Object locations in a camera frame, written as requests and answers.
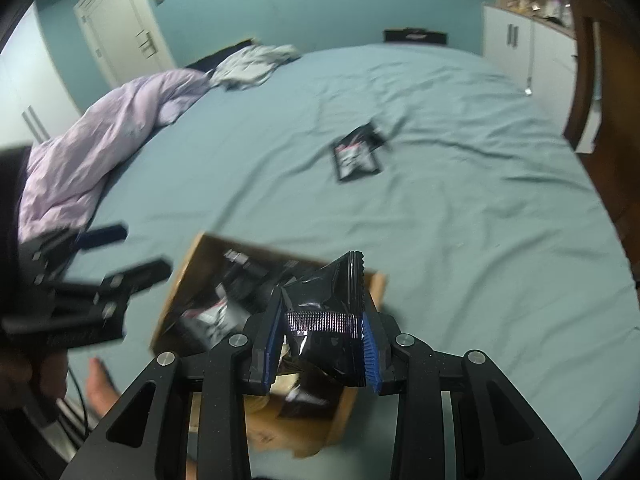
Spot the brown cardboard box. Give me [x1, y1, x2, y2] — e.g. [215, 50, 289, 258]
[150, 231, 390, 460]

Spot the wooden chair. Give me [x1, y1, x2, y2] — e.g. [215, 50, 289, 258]
[562, 0, 640, 241]

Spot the black cable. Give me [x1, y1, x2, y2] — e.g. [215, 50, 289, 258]
[47, 360, 101, 443]

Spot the grey crumpled garment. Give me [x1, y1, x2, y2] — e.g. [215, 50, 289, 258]
[210, 44, 301, 92]

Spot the white drawer unit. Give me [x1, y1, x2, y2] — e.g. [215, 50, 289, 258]
[575, 104, 604, 154]

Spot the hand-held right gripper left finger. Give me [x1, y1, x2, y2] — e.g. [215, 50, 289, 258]
[60, 287, 286, 480]

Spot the group of small bottles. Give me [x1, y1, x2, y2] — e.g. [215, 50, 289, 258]
[505, 0, 573, 26]

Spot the black foil snack packet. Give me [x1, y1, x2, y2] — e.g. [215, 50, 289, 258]
[350, 121, 389, 151]
[332, 139, 384, 183]
[280, 250, 371, 388]

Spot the person's left hand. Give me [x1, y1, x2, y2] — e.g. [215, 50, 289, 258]
[0, 347, 68, 406]

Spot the black bag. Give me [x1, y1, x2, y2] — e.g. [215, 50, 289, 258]
[384, 27, 447, 46]

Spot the pile of black snack packets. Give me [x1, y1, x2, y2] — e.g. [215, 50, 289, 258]
[172, 247, 346, 418]

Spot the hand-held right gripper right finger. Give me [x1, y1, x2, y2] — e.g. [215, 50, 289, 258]
[361, 305, 583, 480]

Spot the lilac duvet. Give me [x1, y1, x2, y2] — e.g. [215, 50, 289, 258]
[17, 69, 211, 246]

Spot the dark pillow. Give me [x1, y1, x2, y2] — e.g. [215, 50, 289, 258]
[182, 37, 256, 73]

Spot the white cabinet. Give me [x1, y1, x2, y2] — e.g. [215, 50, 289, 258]
[481, 2, 578, 126]

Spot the white door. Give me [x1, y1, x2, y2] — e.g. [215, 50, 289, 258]
[74, 0, 176, 86]

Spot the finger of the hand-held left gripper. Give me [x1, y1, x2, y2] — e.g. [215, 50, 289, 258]
[45, 258, 173, 311]
[22, 224, 128, 286]

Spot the white wardrobe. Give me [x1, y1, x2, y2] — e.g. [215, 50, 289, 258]
[0, 2, 83, 146]

